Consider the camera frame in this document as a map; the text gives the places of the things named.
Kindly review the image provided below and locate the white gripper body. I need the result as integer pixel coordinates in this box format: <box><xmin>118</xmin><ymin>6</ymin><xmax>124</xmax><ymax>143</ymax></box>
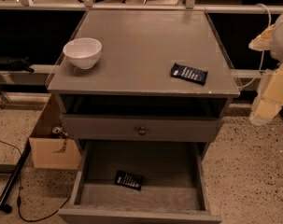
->
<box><xmin>270</xmin><ymin>13</ymin><xmax>283</xmax><ymax>63</ymax></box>

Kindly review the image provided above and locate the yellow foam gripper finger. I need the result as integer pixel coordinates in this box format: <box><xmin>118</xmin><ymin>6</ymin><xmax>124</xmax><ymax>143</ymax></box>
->
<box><xmin>249</xmin><ymin>64</ymin><xmax>283</xmax><ymax>126</ymax></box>
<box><xmin>248</xmin><ymin>24</ymin><xmax>274</xmax><ymax>51</ymax></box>

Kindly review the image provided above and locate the black rxbar chocolate wrapper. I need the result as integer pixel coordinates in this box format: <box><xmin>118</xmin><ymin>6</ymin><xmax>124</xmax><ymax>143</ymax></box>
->
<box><xmin>114</xmin><ymin>171</ymin><xmax>144</xmax><ymax>191</ymax></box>

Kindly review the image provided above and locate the round brass drawer knob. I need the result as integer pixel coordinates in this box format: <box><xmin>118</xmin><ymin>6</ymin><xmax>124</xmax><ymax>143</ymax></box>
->
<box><xmin>138</xmin><ymin>127</ymin><xmax>147</xmax><ymax>135</ymax></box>

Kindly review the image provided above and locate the grey wooden drawer cabinet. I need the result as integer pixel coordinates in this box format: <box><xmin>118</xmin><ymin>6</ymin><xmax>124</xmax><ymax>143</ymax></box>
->
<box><xmin>47</xmin><ymin>8</ymin><xmax>241</xmax><ymax>224</ymax></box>

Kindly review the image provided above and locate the open grey middle drawer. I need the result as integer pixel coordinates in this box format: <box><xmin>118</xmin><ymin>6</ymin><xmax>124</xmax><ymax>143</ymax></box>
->
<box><xmin>58</xmin><ymin>141</ymin><xmax>221</xmax><ymax>224</ymax></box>

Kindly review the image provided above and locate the closed grey top drawer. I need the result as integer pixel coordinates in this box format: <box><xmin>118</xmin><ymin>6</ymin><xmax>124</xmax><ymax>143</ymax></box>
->
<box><xmin>61</xmin><ymin>114</ymin><xmax>223</xmax><ymax>143</ymax></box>

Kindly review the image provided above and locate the white ceramic bowl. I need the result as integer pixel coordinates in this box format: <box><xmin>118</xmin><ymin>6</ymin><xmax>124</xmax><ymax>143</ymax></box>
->
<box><xmin>63</xmin><ymin>37</ymin><xmax>102</xmax><ymax>69</ymax></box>

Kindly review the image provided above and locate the metal soda can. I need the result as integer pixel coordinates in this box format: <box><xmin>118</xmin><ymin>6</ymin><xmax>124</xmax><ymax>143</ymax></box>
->
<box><xmin>51</xmin><ymin>126</ymin><xmax>63</xmax><ymax>136</ymax></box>

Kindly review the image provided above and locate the cardboard box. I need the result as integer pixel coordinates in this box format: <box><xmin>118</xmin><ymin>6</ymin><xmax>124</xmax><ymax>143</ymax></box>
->
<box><xmin>29</xmin><ymin>95</ymin><xmax>81</xmax><ymax>170</ymax></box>

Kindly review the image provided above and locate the black metal bar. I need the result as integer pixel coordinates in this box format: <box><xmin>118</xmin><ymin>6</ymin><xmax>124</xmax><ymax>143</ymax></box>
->
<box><xmin>0</xmin><ymin>142</ymin><xmax>31</xmax><ymax>214</ymax></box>

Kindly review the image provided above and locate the white cable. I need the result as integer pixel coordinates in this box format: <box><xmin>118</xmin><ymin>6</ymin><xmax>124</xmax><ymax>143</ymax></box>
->
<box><xmin>239</xmin><ymin>3</ymin><xmax>273</xmax><ymax>90</ymax></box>

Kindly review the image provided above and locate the black object on rail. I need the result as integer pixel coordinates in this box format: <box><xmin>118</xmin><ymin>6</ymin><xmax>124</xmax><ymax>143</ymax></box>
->
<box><xmin>0</xmin><ymin>56</ymin><xmax>35</xmax><ymax>73</ymax></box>

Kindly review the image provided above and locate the black floor cable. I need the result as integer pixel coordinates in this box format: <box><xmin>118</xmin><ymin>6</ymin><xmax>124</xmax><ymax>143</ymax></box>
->
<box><xmin>0</xmin><ymin>134</ymin><xmax>72</xmax><ymax>223</ymax></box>

